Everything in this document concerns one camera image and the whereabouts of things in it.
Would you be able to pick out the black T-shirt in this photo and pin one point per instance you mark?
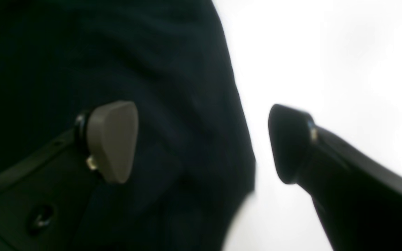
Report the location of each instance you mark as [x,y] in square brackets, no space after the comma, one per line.
[193,165]

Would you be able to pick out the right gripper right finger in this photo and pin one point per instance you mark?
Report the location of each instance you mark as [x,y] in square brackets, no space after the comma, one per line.
[358,201]

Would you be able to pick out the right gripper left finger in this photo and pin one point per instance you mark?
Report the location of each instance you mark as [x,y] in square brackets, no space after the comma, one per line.
[43,197]

